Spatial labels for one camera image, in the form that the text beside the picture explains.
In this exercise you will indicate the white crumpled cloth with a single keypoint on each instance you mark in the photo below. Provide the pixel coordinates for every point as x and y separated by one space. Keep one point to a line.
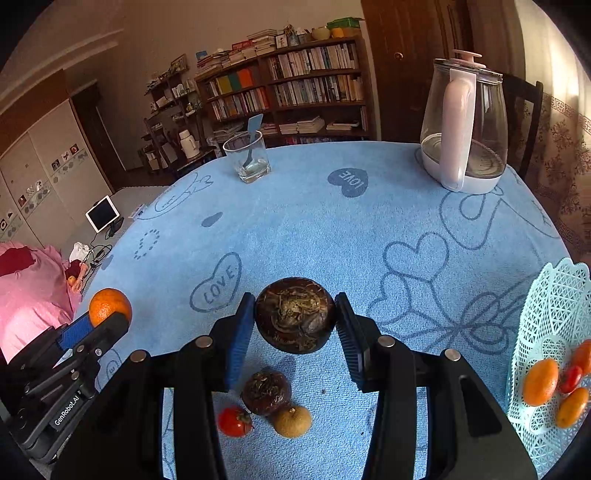
79 253

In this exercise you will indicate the pink dotted blanket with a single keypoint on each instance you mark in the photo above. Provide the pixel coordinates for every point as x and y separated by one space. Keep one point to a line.
32 304

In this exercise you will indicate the dark wooden chair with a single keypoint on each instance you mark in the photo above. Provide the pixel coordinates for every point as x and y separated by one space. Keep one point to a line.
521 115

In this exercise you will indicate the small red tomato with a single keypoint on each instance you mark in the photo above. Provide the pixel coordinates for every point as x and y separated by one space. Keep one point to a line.
235 421

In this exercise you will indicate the wooden bookshelf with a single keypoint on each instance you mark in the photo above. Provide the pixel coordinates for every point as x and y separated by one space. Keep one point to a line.
265 83

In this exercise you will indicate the dark wooden door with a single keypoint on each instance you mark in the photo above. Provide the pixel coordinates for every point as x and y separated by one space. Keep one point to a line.
406 69

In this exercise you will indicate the large orange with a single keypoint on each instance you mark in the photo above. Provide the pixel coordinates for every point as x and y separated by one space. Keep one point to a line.
572 407
540 382

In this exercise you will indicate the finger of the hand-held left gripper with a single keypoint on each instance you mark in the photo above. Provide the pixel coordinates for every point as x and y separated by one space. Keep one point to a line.
76 333
106 334

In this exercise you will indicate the white thermos jug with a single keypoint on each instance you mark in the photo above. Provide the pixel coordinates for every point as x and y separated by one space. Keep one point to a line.
189 142

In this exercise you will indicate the large red tomato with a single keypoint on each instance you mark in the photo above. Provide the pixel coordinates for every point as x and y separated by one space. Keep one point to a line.
571 378

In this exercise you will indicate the brown longan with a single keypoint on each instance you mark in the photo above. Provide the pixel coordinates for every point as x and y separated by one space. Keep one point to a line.
292 421

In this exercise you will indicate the dark brown mangosteen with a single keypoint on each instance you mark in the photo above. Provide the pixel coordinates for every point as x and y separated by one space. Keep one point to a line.
266 392
294 320

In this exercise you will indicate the framed picture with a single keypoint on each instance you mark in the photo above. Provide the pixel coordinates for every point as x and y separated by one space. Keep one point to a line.
179 62

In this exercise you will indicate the white tablet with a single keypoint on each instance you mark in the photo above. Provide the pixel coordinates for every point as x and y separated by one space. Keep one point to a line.
102 214

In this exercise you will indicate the blue printed tablecloth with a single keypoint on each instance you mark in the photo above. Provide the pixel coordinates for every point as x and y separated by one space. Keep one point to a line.
323 230

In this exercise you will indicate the green box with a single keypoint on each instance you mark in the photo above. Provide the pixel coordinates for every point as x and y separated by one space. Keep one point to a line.
345 23

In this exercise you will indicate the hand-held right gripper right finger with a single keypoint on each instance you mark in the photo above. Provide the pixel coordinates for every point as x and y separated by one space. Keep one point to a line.
351 346

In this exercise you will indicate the dark red cloth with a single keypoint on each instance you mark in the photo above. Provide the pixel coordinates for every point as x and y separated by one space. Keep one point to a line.
16 261

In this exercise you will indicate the yellow teapot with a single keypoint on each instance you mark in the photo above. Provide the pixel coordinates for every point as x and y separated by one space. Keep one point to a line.
321 33

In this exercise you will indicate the white power strip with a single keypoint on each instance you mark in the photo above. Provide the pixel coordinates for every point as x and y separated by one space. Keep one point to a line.
137 212

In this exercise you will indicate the patterned beige curtain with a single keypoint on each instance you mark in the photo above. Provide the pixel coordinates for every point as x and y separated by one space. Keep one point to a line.
563 138

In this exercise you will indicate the red orange toy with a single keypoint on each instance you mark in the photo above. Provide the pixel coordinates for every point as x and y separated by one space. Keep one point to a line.
77 277

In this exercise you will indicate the rows of books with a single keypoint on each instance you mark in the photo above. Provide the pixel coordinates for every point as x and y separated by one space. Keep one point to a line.
314 87

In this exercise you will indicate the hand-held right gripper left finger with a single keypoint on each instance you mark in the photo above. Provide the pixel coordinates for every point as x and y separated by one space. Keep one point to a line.
240 346

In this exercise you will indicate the clear drinking glass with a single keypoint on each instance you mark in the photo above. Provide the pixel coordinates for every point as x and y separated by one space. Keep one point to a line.
247 157

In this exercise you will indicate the white wardrobe with stickers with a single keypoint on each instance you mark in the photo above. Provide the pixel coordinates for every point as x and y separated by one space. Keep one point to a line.
46 175

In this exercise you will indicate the dark wooden shelf rack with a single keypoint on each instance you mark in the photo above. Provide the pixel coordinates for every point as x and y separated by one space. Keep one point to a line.
171 106

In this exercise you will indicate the teal plastic lattice basket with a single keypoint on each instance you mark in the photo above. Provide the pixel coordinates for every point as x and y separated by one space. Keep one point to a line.
545 323

